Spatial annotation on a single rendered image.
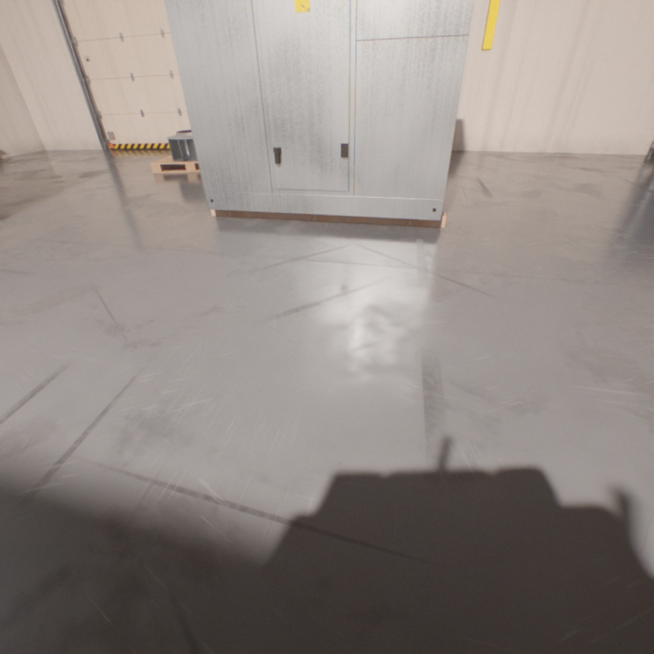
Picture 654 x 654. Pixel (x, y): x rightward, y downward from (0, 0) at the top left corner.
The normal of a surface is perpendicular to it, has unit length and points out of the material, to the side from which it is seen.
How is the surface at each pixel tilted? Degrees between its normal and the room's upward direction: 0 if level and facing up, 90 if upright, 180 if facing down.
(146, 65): 90
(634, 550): 0
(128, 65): 90
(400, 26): 90
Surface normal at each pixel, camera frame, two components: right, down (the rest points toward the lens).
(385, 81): -0.24, 0.56
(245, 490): -0.03, -0.82
